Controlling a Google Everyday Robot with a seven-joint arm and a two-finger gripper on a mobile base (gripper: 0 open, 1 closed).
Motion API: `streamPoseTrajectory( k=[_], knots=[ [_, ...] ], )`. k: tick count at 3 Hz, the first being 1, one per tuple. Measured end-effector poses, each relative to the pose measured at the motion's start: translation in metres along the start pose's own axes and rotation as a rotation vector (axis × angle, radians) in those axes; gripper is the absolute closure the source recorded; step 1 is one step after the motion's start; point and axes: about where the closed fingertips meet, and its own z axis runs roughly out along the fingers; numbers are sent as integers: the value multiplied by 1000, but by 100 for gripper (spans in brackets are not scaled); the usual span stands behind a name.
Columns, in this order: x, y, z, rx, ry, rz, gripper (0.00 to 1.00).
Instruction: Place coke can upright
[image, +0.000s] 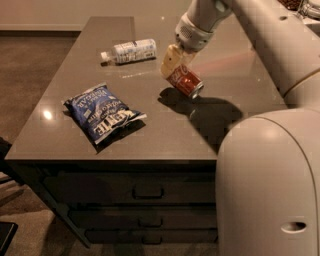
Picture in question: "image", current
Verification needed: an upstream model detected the blue potato chip bag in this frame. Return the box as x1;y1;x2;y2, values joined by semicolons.
63;83;147;145

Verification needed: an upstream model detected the red coke can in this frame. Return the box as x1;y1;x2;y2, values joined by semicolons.
166;65;204;99

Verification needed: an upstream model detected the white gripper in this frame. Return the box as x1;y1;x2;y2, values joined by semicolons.
160;14;213;78

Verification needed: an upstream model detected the dark drawer cabinet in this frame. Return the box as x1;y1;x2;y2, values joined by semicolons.
8;160;218;246

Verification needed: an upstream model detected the top left drawer handle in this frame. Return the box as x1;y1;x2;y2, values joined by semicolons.
132;188;164;200

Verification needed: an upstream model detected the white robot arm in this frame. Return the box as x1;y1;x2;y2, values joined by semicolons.
161;0;320;256

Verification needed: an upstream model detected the dark woven basket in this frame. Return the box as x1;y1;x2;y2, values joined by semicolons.
278;0;302;11

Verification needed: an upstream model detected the middle left drawer handle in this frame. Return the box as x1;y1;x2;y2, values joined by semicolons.
137;218;163;228

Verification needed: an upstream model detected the drawer handle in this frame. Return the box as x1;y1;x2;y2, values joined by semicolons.
141;236;163;245
137;218;163;228
132;188;164;200

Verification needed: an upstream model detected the clear plastic water bottle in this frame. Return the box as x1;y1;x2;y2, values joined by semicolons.
100;39;157;65

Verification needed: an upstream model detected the black object at floor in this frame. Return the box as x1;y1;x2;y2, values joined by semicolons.
0;222;18;256

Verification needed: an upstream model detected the bottom left drawer handle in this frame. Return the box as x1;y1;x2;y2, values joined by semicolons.
141;236;163;245

